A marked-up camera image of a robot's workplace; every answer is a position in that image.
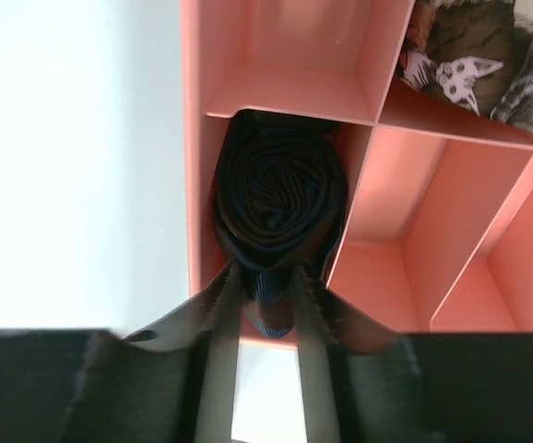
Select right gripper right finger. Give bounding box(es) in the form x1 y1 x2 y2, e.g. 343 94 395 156
291 267 533 442

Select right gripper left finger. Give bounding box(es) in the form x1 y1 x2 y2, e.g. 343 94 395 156
0 263 243 442

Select dark striped necktie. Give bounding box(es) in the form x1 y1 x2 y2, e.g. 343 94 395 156
214 110 348 339

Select pink compartment organizer tray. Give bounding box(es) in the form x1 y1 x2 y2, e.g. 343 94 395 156
180 1 533 332

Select rolled tie in tray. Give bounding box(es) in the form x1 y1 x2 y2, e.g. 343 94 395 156
396 0 533 134

